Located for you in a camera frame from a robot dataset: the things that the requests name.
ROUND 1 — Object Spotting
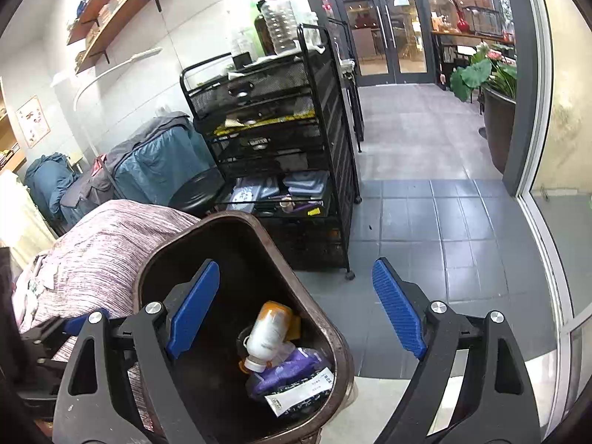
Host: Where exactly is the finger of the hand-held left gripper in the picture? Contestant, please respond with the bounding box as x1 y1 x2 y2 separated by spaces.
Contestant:
18 356 66 419
21 307 111 358

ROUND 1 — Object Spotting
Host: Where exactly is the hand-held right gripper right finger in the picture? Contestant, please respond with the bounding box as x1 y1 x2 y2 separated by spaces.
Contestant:
372 256 542 444

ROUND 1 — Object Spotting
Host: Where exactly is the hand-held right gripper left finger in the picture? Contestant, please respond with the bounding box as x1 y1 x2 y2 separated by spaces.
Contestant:
53 259 220 444

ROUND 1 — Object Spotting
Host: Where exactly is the dark brown bin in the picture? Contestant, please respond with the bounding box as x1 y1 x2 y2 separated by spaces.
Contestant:
134 210 354 444

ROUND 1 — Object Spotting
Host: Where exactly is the orange and white drink bottle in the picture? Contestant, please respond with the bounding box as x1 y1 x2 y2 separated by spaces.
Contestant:
238 302 301 373

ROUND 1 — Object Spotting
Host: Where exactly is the purple tissue packet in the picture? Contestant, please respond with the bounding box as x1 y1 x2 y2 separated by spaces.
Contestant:
245 342 334 417

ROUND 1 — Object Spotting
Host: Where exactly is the pink spotted blanket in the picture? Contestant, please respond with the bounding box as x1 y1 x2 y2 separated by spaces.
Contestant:
13 250 63 329

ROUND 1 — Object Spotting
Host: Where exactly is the pale yellow cloth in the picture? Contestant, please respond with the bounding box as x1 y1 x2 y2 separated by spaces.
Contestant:
0 166 56 269

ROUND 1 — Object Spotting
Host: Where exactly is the black stool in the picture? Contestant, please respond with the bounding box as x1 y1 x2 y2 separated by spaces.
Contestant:
169 166 227 218

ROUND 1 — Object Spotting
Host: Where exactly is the blue cloth pile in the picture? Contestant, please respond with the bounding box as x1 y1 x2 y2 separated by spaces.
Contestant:
24 152 79 223

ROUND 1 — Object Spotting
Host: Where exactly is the blue-grey flat box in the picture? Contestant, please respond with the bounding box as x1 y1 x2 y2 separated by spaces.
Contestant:
282 170 330 197

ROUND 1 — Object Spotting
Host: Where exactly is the grey massage bed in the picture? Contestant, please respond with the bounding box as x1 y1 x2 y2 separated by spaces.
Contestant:
60 111 216 227

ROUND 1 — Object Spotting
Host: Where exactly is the black mesh trolley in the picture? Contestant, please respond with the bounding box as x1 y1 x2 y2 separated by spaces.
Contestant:
179 23 361 280

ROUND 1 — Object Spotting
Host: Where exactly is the dark plant pot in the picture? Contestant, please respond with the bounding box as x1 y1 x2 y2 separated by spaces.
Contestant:
481 84 517 174

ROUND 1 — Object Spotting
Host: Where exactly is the black metal rack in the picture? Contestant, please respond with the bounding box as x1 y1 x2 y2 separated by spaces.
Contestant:
327 17 364 153

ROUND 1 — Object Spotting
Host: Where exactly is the green potted plant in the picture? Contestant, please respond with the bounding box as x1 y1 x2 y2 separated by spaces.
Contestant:
451 41 518 102

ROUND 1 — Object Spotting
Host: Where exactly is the white floor lamp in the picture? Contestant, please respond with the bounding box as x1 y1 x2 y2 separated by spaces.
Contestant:
73 46 162 158

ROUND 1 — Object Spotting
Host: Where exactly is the white pump bottle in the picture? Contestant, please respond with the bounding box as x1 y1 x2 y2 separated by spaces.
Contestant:
230 28 255 57

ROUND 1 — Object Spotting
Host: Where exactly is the glass double door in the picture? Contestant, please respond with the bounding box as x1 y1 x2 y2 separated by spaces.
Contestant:
326 0 433 86

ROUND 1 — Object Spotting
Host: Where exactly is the dark brown bottle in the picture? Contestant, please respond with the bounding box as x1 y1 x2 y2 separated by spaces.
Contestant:
253 0 276 55

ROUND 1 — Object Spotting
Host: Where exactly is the red vase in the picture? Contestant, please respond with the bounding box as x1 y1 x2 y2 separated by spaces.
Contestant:
455 0 471 33

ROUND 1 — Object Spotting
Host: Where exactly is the clear bottle with red cap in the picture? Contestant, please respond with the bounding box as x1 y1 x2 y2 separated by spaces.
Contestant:
259 0 299 55

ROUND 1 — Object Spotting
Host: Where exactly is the wooden wall cabinet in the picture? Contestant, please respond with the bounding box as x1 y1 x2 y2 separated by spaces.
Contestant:
0 78 27 176

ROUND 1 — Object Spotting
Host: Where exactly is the wall poster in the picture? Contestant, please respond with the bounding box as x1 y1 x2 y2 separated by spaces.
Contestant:
16 95 51 149

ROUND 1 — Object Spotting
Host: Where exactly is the wooden wall shelf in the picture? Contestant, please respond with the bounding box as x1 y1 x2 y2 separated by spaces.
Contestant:
74 0 188 75
66 0 121 47

